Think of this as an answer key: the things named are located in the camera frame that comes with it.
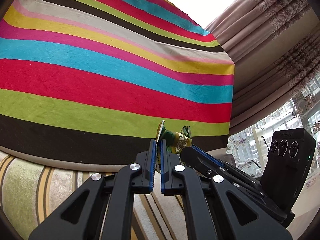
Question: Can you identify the yellow green candy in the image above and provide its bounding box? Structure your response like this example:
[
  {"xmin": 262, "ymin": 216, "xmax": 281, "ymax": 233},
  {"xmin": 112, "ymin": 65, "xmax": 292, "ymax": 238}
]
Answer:
[{"xmin": 155, "ymin": 120, "xmax": 193, "ymax": 173}]

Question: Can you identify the patterned lace curtain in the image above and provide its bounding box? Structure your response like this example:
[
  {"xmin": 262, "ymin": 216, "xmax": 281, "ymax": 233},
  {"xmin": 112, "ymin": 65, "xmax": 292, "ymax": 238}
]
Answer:
[{"xmin": 226, "ymin": 80, "xmax": 320, "ymax": 170}]

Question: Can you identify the colourful striped cloth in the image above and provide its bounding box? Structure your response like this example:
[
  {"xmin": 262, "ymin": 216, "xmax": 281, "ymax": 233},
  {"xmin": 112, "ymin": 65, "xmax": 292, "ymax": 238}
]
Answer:
[{"xmin": 0, "ymin": 0, "xmax": 235, "ymax": 170}]

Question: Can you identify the beige striped towel cover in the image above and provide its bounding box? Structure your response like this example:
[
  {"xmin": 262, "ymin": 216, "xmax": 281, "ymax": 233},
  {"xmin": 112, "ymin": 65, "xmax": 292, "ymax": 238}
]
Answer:
[{"xmin": 0, "ymin": 152, "xmax": 208, "ymax": 240}]

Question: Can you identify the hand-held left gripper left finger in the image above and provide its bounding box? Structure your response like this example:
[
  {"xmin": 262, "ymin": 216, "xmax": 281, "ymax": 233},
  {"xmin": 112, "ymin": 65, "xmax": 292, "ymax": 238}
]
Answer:
[{"xmin": 29, "ymin": 139, "xmax": 157, "ymax": 240}]

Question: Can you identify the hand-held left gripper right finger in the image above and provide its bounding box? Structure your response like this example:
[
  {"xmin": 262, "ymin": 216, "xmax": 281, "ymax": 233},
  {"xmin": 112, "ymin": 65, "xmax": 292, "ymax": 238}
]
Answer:
[{"xmin": 160, "ymin": 140, "xmax": 292, "ymax": 240}]

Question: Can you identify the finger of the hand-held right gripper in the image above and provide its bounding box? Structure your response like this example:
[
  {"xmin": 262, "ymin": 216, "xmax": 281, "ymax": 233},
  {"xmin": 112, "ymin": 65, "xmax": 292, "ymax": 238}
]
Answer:
[{"xmin": 180, "ymin": 146, "xmax": 265, "ymax": 200}]

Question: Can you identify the brown curtain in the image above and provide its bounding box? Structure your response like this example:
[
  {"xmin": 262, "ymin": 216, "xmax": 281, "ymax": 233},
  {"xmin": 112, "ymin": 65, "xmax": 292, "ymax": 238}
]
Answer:
[{"xmin": 205, "ymin": 0, "xmax": 320, "ymax": 135}]

